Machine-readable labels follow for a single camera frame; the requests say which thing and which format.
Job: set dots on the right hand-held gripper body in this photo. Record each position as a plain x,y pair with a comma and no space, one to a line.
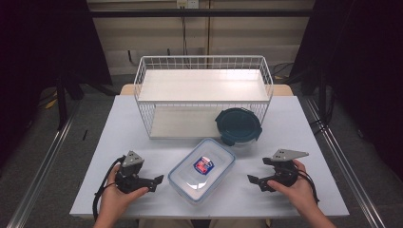
286,155

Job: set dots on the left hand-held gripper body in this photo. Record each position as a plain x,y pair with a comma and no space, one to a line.
130,160

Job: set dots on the clear rectangular lidded container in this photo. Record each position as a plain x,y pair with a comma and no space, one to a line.
187,179

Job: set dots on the person's right hand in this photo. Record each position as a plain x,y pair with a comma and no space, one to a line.
297,193

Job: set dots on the person's left hand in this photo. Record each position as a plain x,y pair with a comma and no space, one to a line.
114,202

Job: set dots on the small black stick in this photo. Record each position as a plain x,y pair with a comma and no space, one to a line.
85,135

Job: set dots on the black metal stand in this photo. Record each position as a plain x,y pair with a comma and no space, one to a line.
62,104

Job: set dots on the black curtain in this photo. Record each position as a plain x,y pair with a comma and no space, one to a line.
364,63
38,47

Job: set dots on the black horizontal bar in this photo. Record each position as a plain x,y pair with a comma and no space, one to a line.
202,13

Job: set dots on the aluminium floor rail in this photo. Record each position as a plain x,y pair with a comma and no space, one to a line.
348,167
38,177

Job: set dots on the white wall socket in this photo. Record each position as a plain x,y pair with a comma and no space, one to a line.
187,3

